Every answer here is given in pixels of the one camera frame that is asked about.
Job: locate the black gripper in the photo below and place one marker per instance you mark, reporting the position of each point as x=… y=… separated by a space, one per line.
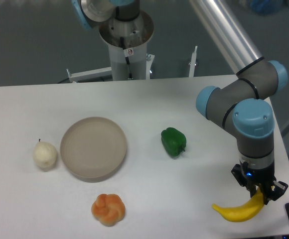
x=254 y=173

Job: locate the white pear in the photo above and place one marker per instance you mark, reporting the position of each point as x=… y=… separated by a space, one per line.
x=44 y=155

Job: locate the white metal bracket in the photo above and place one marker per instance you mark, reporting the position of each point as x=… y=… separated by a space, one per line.
x=89 y=76
x=193 y=62

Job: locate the beige round plate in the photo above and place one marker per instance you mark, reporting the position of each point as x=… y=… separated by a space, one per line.
x=93 y=149

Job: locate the green bell pepper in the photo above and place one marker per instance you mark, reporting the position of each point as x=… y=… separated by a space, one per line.
x=173 y=141

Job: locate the blue plastic bag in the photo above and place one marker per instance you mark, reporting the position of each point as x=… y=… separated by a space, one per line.
x=265 y=7

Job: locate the white metal bracket right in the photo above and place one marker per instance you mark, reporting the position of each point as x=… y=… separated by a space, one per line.
x=193 y=62

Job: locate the yellow banana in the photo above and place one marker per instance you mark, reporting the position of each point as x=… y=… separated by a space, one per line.
x=243 y=212

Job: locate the orange knotted bread roll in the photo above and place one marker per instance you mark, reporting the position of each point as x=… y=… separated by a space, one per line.
x=108 y=209

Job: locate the white metal bracket left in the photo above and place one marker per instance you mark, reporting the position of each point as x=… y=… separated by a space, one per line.
x=89 y=76

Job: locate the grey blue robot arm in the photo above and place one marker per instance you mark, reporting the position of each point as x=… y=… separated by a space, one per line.
x=239 y=108

